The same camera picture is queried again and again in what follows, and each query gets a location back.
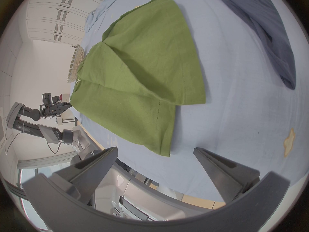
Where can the bed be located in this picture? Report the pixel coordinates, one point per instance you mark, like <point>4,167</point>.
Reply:
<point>229,117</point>

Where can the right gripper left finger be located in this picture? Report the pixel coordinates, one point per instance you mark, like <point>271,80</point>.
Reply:
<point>94,170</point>

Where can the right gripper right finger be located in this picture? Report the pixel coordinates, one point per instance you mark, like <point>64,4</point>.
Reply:
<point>224,175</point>

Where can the dark blue garment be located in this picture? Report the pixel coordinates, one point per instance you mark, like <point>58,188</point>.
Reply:
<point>265,20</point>

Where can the round woven basket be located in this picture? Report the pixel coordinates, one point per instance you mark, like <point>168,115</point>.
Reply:
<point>76,64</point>

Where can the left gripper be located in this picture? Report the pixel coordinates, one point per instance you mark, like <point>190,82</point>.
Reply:
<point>55,109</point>

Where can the white wardrobe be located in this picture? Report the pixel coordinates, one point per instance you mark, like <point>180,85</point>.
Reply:
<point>43,13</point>

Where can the pale blue quilt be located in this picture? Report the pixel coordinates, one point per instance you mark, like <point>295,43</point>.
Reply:
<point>96,16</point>

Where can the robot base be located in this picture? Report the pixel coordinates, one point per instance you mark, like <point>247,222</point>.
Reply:
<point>135,197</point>

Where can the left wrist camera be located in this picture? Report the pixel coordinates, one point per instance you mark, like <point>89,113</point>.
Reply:
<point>46,98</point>

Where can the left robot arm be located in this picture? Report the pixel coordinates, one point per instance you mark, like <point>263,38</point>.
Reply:
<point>49,133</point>

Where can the green shorts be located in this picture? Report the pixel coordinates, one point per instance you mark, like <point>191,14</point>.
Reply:
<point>144,57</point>

